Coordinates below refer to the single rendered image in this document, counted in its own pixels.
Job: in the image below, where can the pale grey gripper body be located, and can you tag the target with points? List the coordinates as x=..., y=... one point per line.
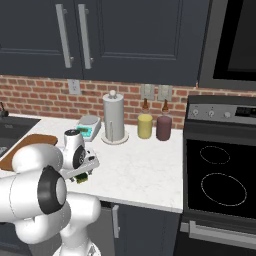
x=83, y=166

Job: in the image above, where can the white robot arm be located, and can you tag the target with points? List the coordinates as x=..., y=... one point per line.
x=30, y=196

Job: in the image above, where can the yellow green sponge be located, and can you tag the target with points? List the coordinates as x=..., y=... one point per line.
x=81, y=178

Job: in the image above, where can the brown wooden cutting board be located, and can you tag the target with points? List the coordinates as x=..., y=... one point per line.
x=26, y=141

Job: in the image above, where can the white kitchen scale teal display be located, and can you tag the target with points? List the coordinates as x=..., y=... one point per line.
x=88, y=125

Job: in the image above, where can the white paper towel holder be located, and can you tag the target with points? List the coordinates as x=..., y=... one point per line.
x=113, y=116

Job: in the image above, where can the yellow bottle brown neck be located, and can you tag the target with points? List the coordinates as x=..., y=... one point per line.
x=145, y=126

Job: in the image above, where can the dark sink basin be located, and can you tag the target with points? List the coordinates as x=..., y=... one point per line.
x=13, y=130

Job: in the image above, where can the dark red bottle brown neck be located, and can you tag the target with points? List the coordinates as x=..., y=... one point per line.
x=163, y=128

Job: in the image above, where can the dark lower cupboard door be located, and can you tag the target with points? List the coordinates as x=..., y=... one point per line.
x=146, y=230

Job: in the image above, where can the dark cupboard door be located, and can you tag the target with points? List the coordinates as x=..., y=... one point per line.
x=143, y=36
x=30, y=33
x=146, y=230

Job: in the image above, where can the black sink tap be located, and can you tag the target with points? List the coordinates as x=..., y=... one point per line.
x=3, y=111

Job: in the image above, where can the grey stove knob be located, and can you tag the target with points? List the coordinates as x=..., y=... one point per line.
x=227, y=115
x=211, y=113
x=195, y=112

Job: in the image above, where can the black stove with hob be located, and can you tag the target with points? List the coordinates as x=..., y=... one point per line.
x=216, y=166

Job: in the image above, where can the dark upper cupboard door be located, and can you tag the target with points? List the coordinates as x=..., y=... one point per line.
x=143, y=36
x=30, y=33

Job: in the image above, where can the grey black microwave oven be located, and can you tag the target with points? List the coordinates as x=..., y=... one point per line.
x=233, y=40

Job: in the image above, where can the grey wall outlet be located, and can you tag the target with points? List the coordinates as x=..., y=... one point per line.
x=74, y=87

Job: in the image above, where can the grey wall switch plate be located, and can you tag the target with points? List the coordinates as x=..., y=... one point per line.
x=165, y=93
x=147, y=92

